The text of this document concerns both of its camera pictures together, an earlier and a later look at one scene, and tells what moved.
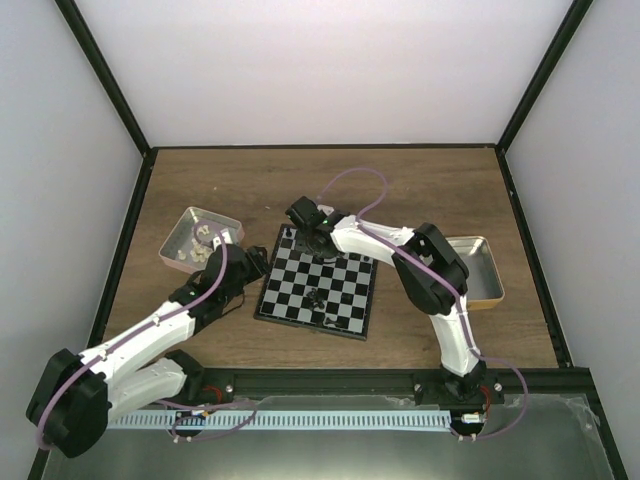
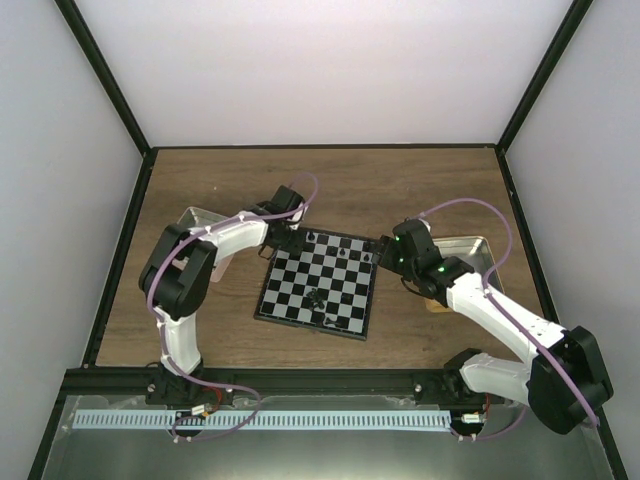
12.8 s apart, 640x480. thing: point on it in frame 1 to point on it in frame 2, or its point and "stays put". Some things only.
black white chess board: (334, 293) stays put
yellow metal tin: (484, 285) stays put
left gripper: (258, 266) to (297, 246)
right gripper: (326, 254) to (386, 247)
